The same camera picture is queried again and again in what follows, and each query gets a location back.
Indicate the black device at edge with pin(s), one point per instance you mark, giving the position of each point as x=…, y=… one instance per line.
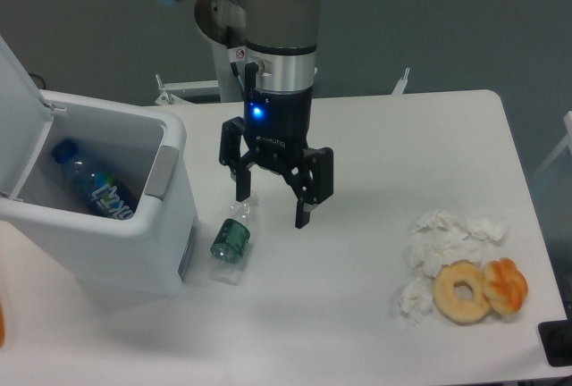
x=556, y=339

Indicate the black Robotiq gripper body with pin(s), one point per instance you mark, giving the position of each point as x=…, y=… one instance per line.
x=275, y=130

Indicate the crumpled white tissue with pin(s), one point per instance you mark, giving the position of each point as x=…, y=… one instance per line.
x=483, y=228
x=431, y=251
x=416, y=300

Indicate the crumpled white tissue middle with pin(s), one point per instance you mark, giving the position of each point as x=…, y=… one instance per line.
x=431, y=251

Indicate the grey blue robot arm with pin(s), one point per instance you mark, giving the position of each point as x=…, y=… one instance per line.
x=279, y=38

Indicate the blue plastic bottle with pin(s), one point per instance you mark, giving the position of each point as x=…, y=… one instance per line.
x=93, y=183

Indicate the white frame at right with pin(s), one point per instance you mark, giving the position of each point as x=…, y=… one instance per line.
x=554, y=161

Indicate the orange glazed twisted bread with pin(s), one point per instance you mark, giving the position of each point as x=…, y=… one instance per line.
x=504, y=286

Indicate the clear green label bottle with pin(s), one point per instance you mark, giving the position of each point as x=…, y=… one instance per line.
x=230, y=249

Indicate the plain ring doughnut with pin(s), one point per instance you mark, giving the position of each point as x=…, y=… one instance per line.
x=458, y=293

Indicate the crumpled white tissue top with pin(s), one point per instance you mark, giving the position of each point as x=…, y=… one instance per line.
x=483, y=228

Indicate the white trash can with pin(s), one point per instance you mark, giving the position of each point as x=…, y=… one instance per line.
x=143, y=147

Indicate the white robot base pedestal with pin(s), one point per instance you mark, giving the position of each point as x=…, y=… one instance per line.
x=223, y=60

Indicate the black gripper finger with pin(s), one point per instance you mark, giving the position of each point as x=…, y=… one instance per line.
x=311, y=179
x=229, y=155

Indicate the crumpled white tissue bottom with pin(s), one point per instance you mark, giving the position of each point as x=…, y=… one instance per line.
x=416, y=300

